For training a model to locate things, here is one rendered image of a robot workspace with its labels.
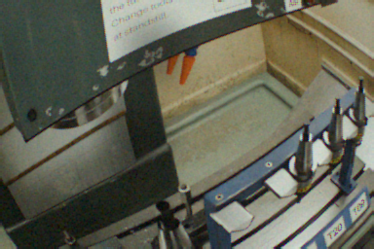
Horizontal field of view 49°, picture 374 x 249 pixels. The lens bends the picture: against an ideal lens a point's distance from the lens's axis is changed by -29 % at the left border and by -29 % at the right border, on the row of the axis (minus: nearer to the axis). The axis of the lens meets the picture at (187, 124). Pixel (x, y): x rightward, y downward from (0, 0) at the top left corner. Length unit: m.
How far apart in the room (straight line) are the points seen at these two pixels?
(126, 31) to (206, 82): 1.59
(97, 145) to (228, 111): 0.81
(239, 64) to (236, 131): 0.27
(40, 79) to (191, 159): 1.51
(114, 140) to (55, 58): 0.97
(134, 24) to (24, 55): 0.11
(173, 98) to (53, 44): 1.58
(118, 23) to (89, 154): 0.94
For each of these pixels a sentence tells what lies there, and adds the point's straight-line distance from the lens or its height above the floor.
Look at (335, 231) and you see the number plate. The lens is 1.17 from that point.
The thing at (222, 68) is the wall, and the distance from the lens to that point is 2.03.
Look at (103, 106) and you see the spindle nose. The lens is 0.62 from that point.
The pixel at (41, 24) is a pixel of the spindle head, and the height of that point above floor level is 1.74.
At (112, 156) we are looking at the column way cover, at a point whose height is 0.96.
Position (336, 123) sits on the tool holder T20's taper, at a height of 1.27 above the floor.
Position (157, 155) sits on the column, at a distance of 1.50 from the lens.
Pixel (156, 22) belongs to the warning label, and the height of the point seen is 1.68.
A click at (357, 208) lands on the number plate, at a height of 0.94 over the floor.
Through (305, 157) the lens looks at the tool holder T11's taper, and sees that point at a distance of 0.89.
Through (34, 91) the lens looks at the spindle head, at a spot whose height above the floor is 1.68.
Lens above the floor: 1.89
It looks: 41 degrees down
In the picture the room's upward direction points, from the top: 9 degrees counter-clockwise
